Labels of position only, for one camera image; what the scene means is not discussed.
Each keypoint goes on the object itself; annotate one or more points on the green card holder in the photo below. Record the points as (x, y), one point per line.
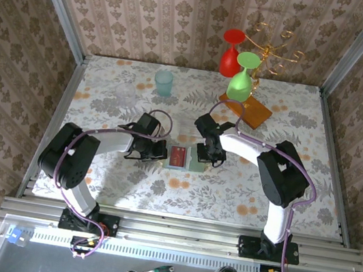
(193, 167)

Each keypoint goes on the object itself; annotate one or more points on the red VIP credit card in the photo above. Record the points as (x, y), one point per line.
(178, 156)

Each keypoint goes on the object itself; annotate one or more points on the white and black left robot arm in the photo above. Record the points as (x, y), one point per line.
(67, 159)

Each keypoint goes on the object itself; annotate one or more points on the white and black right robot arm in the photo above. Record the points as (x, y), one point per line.
(281, 179)

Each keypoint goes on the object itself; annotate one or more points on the floral tablecloth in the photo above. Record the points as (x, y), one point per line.
(192, 196)

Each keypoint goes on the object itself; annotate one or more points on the wooden rack base board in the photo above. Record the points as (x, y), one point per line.
(255, 115)

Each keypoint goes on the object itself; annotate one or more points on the clear glass tumbler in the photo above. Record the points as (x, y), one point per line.
(125, 92)

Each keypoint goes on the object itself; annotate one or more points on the green wine glass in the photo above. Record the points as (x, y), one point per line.
(239, 84)

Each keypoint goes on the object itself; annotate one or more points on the teal plastic cup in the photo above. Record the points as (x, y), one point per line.
(163, 84)

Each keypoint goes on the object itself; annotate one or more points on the red wine glass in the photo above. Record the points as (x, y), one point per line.
(229, 62)

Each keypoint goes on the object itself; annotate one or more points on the blue and clear plastic connector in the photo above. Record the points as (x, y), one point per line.
(14, 235)

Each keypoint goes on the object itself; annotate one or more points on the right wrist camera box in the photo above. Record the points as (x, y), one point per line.
(205, 124)

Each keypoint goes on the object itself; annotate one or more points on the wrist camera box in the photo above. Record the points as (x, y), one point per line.
(147, 123)
(205, 124)

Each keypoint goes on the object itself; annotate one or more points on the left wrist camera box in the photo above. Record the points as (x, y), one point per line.
(147, 123)

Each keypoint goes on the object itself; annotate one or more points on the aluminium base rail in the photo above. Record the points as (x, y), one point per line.
(170, 231)

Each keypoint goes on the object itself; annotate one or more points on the aluminium table side rail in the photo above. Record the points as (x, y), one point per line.
(66, 97)
(328, 138)

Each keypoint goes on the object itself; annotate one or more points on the aluminium frame post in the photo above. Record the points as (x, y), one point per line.
(356, 50)
(61, 3)

